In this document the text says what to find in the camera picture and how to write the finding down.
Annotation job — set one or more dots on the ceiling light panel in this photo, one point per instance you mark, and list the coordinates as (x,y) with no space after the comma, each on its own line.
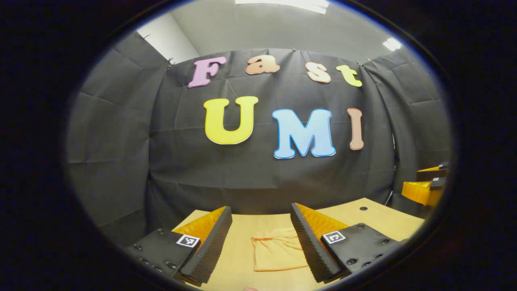
(282,4)
(391,43)

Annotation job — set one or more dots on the black backdrop cloth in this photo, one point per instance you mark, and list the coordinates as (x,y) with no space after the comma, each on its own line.
(242,173)

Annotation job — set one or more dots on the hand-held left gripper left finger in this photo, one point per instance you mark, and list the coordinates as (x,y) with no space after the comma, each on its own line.
(212,250)

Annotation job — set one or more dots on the orange T-shirt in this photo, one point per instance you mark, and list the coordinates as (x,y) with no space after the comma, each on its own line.
(276,254)

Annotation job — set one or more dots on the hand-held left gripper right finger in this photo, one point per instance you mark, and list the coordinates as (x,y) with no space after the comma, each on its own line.
(309,248)

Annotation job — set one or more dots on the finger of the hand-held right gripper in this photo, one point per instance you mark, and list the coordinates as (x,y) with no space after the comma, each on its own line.
(420,192)
(430,174)

